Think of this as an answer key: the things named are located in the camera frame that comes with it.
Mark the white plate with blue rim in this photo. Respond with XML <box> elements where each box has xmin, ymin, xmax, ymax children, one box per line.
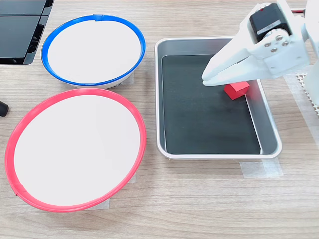
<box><xmin>40</xmin><ymin>14</ymin><xmax>147</xmax><ymax>90</ymax></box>

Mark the black rounded knob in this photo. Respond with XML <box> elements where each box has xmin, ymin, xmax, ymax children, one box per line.
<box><xmin>0</xmin><ymin>100</ymin><xmax>9</xmax><ymax>118</ymax></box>

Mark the small red cube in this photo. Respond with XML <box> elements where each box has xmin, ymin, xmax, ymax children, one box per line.
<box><xmin>223</xmin><ymin>81</ymin><xmax>251</xmax><ymax>101</ymax></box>

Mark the black electronic device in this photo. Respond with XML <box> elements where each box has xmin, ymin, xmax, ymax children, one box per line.
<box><xmin>0</xmin><ymin>0</ymin><xmax>55</xmax><ymax>66</ymax></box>

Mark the clear tape piece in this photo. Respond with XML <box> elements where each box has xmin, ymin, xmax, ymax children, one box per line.
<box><xmin>83</xmin><ymin>198</ymin><xmax>110</xmax><ymax>212</ymax></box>
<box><xmin>117</xmin><ymin>72</ymin><xmax>136</xmax><ymax>87</ymax></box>
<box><xmin>239</xmin><ymin>158</ymin><xmax>284</xmax><ymax>178</ymax></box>

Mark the pale perforated base plate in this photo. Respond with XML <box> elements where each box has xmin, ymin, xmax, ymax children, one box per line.
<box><xmin>295</xmin><ymin>71</ymin><xmax>319</xmax><ymax>117</ymax></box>

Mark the black tray mat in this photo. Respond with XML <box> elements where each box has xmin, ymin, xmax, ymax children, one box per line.
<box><xmin>161</xmin><ymin>54</ymin><xmax>262</xmax><ymax>155</ymax></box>

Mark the steel tray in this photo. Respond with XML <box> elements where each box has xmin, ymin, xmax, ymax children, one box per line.
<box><xmin>154</xmin><ymin>37</ymin><xmax>283</xmax><ymax>160</ymax></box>

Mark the white plate with red rim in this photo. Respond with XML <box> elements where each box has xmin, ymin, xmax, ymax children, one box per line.
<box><xmin>4</xmin><ymin>87</ymin><xmax>147</xmax><ymax>213</ymax></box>

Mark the translucent pale base sheet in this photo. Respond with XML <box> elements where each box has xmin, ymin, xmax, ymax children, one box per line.
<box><xmin>283</xmin><ymin>73</ymin><xmax>319</xmax><ymax>150</ymax></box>

